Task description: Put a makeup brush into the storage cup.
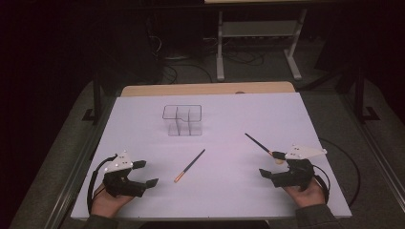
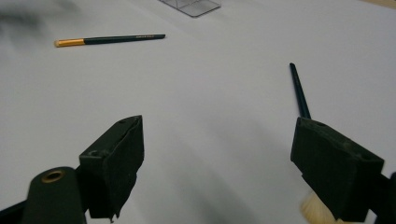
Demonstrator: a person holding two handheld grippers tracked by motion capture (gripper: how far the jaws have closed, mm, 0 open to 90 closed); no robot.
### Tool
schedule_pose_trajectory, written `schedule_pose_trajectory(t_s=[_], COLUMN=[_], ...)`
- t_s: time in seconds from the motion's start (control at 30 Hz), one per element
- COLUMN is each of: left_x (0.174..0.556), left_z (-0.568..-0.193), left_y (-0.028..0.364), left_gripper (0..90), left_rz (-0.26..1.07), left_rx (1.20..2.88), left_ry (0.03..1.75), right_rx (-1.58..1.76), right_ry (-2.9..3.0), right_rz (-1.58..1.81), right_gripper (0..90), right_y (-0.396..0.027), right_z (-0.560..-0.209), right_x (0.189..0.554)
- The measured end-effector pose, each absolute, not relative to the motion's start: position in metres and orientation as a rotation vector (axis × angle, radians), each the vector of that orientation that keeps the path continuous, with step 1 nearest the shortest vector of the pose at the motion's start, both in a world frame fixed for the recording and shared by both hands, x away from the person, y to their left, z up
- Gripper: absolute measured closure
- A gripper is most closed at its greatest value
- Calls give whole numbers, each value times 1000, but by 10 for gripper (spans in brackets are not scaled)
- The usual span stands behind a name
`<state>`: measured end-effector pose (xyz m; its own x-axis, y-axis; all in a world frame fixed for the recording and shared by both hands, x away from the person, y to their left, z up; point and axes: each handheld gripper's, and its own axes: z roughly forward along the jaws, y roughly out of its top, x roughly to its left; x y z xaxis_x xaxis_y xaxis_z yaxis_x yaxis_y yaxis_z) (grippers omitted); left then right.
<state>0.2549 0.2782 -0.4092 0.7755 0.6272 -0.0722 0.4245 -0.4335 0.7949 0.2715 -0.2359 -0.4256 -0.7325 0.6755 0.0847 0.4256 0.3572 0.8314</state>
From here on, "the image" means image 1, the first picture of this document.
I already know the white board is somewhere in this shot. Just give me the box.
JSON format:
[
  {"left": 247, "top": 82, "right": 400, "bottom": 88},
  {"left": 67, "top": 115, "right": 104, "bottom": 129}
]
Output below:
[{"left": 70, "top": 92, "right": 352, "bottom": 220}]

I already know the person's left hand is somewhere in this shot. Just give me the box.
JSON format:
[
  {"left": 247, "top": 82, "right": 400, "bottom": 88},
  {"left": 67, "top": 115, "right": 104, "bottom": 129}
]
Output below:
[{"left": 90, "top": 190, "right": 135, "bottom": 219}]

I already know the person's right hand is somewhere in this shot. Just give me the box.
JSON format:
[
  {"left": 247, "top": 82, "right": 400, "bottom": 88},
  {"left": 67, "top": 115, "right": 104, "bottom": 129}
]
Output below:
[{"left": 283, "top": 179, "right": 327, "bottom": 209}]

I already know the long black floor cable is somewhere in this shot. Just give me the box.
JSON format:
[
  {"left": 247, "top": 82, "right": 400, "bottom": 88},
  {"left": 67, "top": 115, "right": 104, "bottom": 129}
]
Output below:
[{"left": 318, "top": 137, "right": 361, "bottom": 208}]

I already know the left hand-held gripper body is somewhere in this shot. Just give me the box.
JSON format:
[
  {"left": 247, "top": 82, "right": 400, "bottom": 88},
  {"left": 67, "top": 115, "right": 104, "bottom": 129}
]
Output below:
[{"left": 102, "top": 150, "right": 149, "bottom": 198}]

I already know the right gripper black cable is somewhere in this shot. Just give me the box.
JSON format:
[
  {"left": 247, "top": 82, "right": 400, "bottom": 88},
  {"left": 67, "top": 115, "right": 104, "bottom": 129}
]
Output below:
[{"left": 313, "top": 164, "right": 330, "bottom": 204}]

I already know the black cable under desk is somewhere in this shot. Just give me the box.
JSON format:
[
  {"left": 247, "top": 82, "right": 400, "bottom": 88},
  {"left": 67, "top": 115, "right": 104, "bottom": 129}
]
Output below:
[{"left": 161, "top": 63, "right": 214, "bottom": 84}]

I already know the dark blue chopstick gold tip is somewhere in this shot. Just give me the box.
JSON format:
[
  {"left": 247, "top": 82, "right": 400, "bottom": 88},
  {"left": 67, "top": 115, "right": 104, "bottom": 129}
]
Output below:
[{"left": 173, "top": 148, "right": 206, "bottom": 184}]

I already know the wooden table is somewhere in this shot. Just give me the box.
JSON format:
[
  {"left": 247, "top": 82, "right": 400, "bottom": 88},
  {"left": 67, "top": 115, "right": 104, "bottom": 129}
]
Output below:
[{"left": 120, "top": 81, "right": 296, "bottom": 98}]

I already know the clear plastic organizer box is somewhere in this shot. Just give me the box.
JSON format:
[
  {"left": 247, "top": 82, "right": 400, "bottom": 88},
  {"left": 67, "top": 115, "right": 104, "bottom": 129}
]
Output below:
[{"left": 161, "top": 104, "right": 203, "bottom": 137}]

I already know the white metal stand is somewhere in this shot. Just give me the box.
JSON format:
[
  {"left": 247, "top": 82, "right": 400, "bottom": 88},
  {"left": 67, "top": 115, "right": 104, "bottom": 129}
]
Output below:
[{"left": 203, "top": 0, "right": 338, "bottom": 82}]

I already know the aluminium rail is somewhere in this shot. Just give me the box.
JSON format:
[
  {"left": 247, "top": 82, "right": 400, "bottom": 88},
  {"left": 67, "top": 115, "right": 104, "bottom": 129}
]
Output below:
[
  {"left": 44, "top": 98, "right": 116, "bottom": 229},
  {"left": 337, "top": 92, "right": 405, "bottom": 204}
]

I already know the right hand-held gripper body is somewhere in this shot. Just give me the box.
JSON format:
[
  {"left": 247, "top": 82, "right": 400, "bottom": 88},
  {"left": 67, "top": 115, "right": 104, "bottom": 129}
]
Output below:
[{"left": 270, "top": 144, "right": 328, "bottom": 193}]

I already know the black metal stand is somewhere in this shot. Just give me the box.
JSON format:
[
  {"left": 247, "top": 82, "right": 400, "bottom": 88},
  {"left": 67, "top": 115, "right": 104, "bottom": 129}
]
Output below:
[
  {"left": 81, "top": 71, "right": 106, "bottom": 126},
  {"left": 354, "top": 65, "right": 381, "bottom": 125}
]

